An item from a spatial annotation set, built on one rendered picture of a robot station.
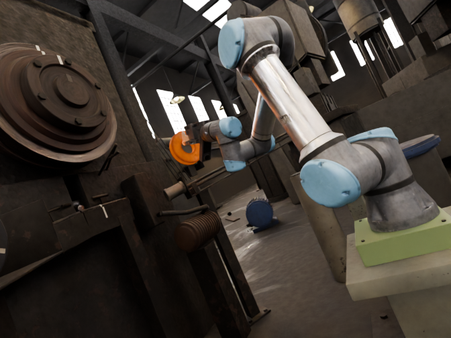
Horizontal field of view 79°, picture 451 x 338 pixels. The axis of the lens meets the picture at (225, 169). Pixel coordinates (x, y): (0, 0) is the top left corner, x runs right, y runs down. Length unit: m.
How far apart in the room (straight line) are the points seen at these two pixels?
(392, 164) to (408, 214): 0.11
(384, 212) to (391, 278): 0.15
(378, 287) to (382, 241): 0.10
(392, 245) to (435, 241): 0.08
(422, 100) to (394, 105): 0.20
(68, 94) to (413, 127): 2.41
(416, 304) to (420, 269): 0.12
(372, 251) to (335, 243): 0.62
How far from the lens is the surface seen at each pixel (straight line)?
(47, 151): 1.05
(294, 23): 3.48
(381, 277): 0.68
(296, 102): 0.66
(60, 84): 1.10
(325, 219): 1.30
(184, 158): 1.18
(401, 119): 2.66
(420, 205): 0.76
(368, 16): 9.52
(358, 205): 1.32
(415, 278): 0.68
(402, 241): 0.71
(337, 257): 1.35
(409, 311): 0.78
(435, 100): 2.77
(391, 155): 0.72
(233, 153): 0.96
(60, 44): 1.62
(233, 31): 0.73
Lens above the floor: 0.60
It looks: 3 degrees up
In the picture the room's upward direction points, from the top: 24 degrees counter-clockwise
